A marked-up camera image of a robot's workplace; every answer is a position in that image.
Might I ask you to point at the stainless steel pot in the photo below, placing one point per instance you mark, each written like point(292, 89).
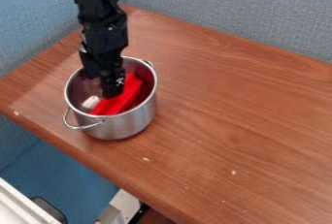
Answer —
point(83, 93)

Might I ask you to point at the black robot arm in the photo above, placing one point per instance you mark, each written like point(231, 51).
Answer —
point(100, 5)

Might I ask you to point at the table leg frame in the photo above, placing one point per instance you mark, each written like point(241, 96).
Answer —
point(127, 210)

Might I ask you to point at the red block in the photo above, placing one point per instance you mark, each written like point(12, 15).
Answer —
point(122, 102)

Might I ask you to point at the dark chair part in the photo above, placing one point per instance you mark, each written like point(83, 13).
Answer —
point(49, 208)

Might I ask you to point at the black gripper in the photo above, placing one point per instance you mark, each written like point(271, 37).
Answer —
point(104, 38)

